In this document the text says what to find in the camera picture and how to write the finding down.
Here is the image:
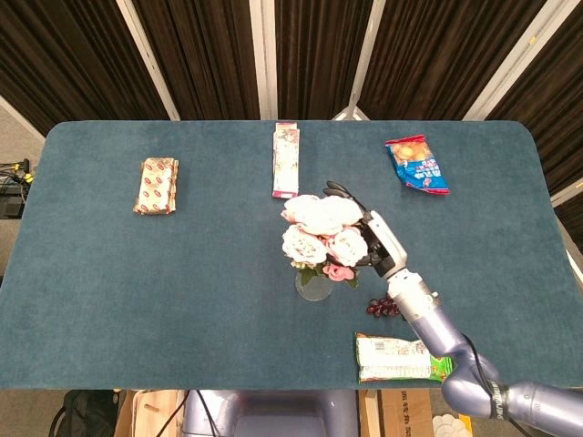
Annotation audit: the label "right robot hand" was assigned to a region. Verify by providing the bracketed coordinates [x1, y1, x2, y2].
[322, 180, 408, 279]

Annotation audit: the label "pink artificial flower bouquet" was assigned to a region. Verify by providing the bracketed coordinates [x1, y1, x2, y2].
[280, 194, 369, 289]

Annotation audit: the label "clear glass cup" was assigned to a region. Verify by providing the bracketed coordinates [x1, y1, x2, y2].
[294, 268, 336, 302]

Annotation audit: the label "dark red artificial grapes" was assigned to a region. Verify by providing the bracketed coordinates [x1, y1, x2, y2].
[365, 294, 402, 320]

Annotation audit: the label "blue snack bag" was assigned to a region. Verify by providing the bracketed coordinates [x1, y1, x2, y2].
[384, 133, 452, 196]

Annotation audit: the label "green and white snack bag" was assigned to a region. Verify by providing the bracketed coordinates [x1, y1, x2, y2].
[354, 331, 455, 384]

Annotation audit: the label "pink floral paper box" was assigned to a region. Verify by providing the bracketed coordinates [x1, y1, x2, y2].
[271, 121, 302, 200]

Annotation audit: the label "brown cardboard box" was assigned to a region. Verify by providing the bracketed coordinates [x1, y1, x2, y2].
[358, 389, 435, 437]

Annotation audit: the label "purple robot torso base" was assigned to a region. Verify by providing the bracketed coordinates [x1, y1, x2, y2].
[181, 389, 361, 437]

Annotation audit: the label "dark brown curtain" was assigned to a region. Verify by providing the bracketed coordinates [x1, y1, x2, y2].
[0, 0, 583, 238]

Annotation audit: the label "blue felt table mat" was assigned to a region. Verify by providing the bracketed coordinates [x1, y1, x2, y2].
[0, 119, 583, 391]

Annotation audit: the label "gold red wrapped snack pack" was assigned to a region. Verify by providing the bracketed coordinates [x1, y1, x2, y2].
[132, 157, 179, 217]

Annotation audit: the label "plywood board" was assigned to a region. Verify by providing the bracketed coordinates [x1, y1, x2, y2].
[113, 390, 186, 437]

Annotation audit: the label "black backpack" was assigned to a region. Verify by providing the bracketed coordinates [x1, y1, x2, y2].
[48, 390, 123, 437]

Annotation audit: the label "white metal frame post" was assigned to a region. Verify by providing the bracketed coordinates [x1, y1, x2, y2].
[115, 0, 181, 121]
[462, 0, 571, 122]
[332, 0, 388, 122]
[249, 0, 279, 121]

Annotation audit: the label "black equipment with cables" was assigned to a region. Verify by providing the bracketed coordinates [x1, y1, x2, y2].
[0, 157, 36, 219]

